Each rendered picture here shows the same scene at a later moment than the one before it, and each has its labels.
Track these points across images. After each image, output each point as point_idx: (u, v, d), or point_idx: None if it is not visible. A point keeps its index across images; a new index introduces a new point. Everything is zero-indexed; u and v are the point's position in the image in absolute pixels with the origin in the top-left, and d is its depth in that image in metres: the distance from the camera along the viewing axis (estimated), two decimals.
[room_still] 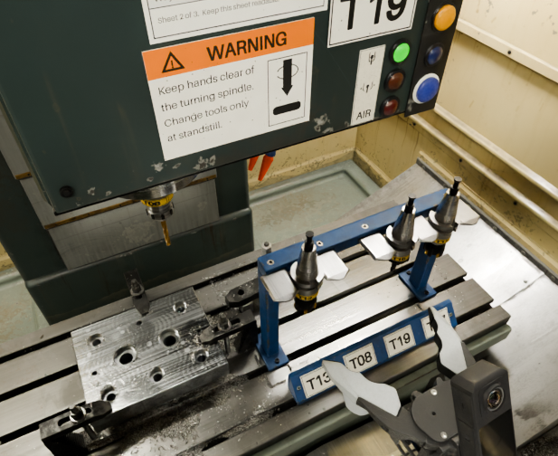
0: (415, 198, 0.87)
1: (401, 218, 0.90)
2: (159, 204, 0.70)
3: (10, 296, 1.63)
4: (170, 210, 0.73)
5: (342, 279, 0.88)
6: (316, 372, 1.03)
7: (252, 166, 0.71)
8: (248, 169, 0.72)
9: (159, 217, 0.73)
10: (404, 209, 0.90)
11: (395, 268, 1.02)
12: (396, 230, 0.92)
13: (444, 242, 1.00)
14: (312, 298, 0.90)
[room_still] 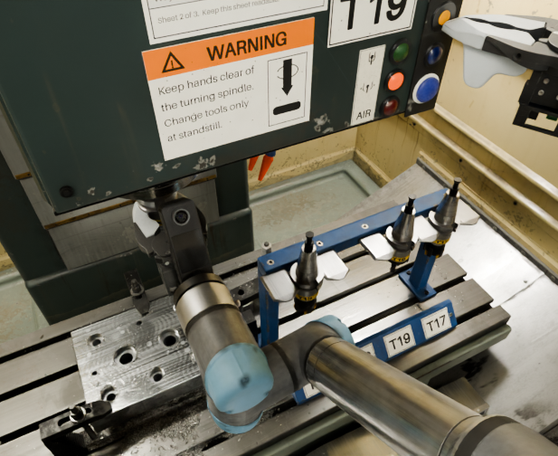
0: (415, 199, 0.87)
1: (401, 219, 0.90)
2: None
3: (10, 296, 1.63)
4: None
5: (342, 279, 0.88)
6: None
7: (252, 166, 0.71)
8: (248, 169, 0.72)
9: None
10: (404, 210, 0.90)
11: (394, 269, 1.02)
12: (396, 231, 0.93)
13: (444, 242, 1.00)
14: (312, 299, 0.90)
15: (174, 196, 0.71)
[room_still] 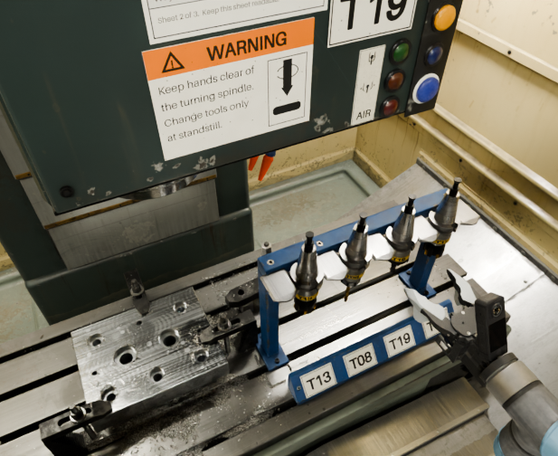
0: (415, 199, 0.87)
1: (401, 219, 0.90)
2: (357, 278, 0.94)
3: (10, 296, 1.63)
4: (360, 280, 0.96)
5: (342, 279, 0.88)
6: (316, 372, 1.03)
7: (252, 166, 0.71)
8: (248, 169, 0.72)
9: (352, 285, 0.96)
10: (404, 210, 0.90)
11: (394, 269, 1.02)
12: (396, 231, 0.93)
13: (444, 242, 1.00)
14: (312, 299, 0.90)
15: (371, 258, 0.91)
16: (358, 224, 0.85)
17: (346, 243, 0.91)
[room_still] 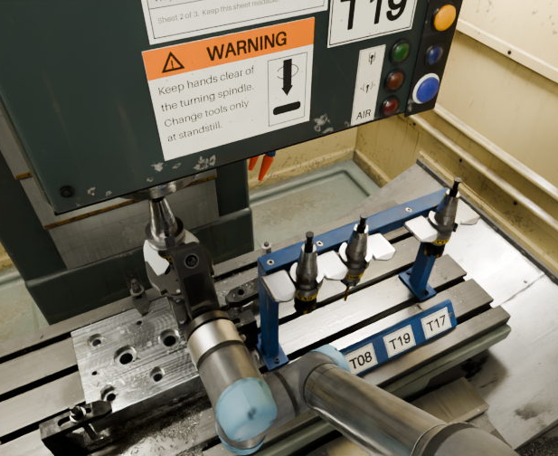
0: None
1: (149, 208, 0.73)
2: (357, 278, 0.94)
3: (10, 296, 1.63)
4: (360, 280, 0.96)
5: (342, 279, 0.88)
6: None
7: (252, 166, 0.71)
8: (248, 169, 0.72)
9: (352, 285, 0.96)
10: None
11: None
12: (150, 223, 0.75)
13: (444, 242, 1.00)
14: (312, 299, 0.90)
15: (371, 259, 0.91)
16: (358, 224, 0.85)
17: (346, 243, 0.90)
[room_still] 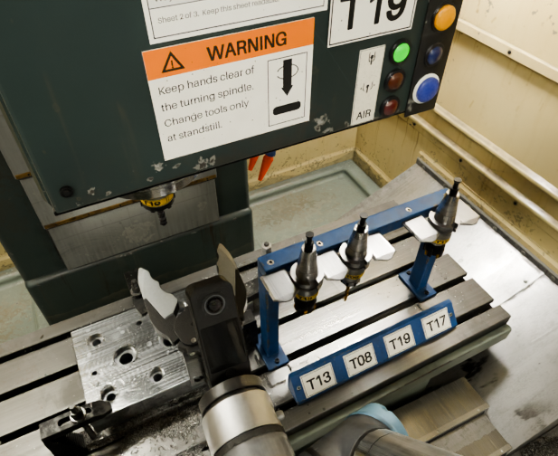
0: None
1: None
2: (357, 278, 0.94)
3: (10, 296, 1.63)
4: (360, 280, 0.96)
5: (342, 279, 0.88)
6: (316, 372, 1.03)
7: (252, 166, 0.71)
8: (248, 169, 0.72)
9: (352, 285, 0.96)
10: None
11: (164, 220, 0.75)
12: None
13: (444, 242, 1.00)
14: (312, 299, 0.90)
15: (371, 259, 0.91)
16: (358, 224, 0.85)
17: (346, 243, 0.90)
